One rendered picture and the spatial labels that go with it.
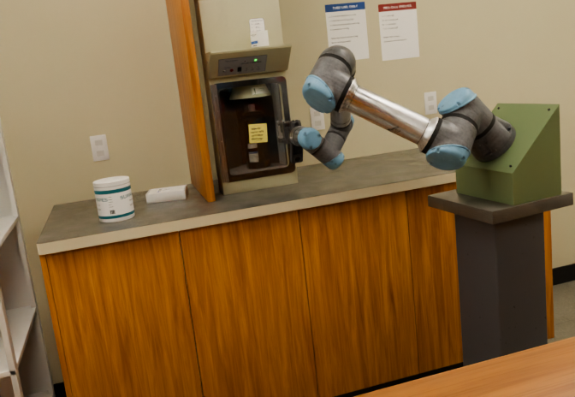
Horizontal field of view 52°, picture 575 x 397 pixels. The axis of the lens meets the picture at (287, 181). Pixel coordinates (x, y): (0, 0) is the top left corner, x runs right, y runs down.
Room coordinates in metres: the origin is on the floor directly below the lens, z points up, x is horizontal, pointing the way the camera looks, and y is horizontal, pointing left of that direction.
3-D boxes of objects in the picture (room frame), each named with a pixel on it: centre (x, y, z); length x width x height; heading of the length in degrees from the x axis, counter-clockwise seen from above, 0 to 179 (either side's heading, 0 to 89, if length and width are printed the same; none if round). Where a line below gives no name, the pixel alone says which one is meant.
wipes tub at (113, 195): (2.17, 0.64, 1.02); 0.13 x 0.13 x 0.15
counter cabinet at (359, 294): (2.53, -0.04, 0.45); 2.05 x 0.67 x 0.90; 105
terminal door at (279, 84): (2.42, 0.11, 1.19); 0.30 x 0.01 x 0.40; 105
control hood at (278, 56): (2.37, 0.09, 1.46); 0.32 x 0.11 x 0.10; 105
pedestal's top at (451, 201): (1.90, -0.68, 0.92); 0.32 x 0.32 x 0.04; 21
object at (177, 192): (2.44, 0.50, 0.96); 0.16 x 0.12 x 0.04; 94
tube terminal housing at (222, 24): (2.54, 0.14, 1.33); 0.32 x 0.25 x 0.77; 105
